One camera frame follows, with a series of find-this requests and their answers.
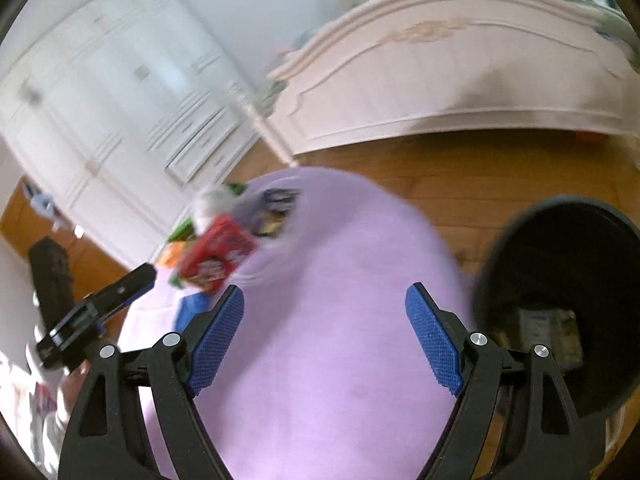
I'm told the blue hanging bag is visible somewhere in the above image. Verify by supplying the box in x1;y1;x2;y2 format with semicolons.
22;182;68;233

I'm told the blue green carton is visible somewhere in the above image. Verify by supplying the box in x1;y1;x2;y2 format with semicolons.
517;307;585;367

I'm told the purple tablecloth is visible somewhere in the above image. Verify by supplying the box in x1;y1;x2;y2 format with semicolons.
117;167;483;480

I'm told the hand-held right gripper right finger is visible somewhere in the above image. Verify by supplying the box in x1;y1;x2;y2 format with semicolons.
404;282;591;480

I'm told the black trash bin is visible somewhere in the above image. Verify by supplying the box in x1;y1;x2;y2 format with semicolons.
472;197;640;423

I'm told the green cloth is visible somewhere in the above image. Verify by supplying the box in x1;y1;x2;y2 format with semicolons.
252;77;288;113

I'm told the white wardrobe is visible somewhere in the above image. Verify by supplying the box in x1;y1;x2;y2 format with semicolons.
0;0;261;271

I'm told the blue plastic bag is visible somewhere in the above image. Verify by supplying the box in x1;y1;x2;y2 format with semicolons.
175;291;223;333

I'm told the wooden door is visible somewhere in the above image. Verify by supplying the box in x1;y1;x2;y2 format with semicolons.
0;175;131;341

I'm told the orange snack bag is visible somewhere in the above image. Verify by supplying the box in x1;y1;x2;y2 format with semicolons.
156;242;188;270

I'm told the red cartoon print box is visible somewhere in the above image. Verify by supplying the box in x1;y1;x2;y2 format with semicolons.
177;212;260;296

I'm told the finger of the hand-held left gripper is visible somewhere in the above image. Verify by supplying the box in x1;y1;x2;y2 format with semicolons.
82;262;157;323

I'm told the white tissue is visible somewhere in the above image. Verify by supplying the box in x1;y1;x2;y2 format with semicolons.
192;186;238;233

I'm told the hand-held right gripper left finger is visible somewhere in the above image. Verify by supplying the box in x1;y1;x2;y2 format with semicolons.
57;284;246;480

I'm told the cream carved bed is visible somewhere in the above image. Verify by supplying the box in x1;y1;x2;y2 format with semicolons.
240;0;640;168

